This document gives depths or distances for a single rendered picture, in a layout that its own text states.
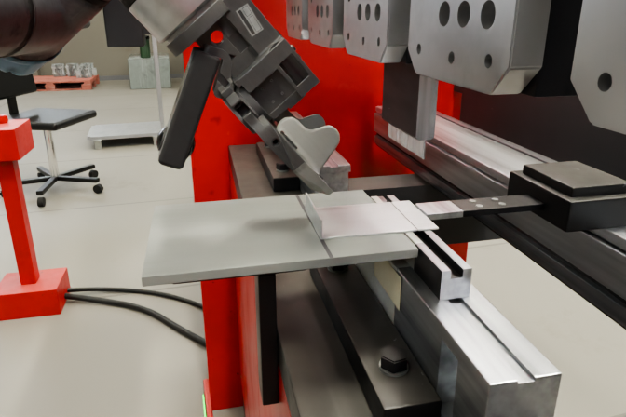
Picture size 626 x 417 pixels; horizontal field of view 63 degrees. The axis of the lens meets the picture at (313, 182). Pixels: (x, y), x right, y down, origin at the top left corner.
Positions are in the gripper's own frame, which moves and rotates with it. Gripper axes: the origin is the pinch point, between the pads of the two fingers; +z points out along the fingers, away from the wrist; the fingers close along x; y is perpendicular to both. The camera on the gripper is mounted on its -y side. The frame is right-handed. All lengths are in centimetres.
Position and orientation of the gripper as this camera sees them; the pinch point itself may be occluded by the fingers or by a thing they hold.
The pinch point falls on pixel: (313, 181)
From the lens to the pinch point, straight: 55.3
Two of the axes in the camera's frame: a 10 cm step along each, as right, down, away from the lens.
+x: -2.1, -3.1, 9.3
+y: 7.5, -6.6, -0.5
